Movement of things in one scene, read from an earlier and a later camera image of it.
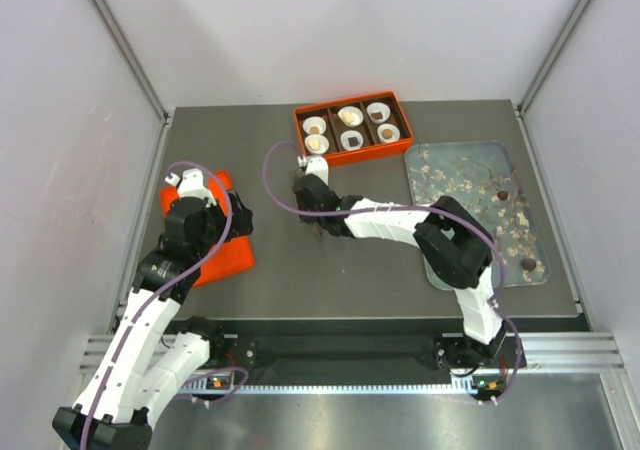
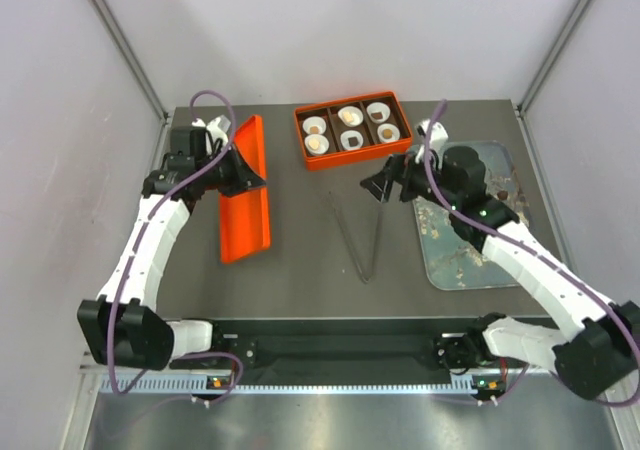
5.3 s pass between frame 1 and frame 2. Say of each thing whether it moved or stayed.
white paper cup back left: stayed
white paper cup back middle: stayed
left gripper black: moved
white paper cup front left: stayed
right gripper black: moved
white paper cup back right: stayed
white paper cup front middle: stayed
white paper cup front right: stayed
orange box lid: moved
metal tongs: moved
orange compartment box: stayed
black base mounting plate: stayed
